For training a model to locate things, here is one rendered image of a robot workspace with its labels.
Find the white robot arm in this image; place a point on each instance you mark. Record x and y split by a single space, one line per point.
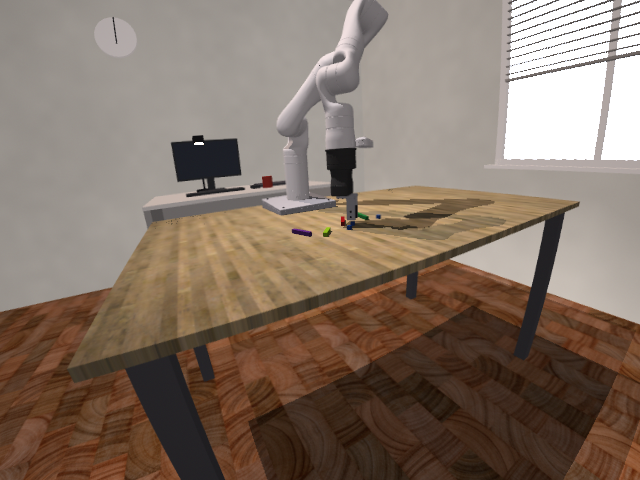
332 79

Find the purple rod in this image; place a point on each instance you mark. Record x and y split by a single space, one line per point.
302 232

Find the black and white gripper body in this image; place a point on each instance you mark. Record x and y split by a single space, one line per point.
341 158

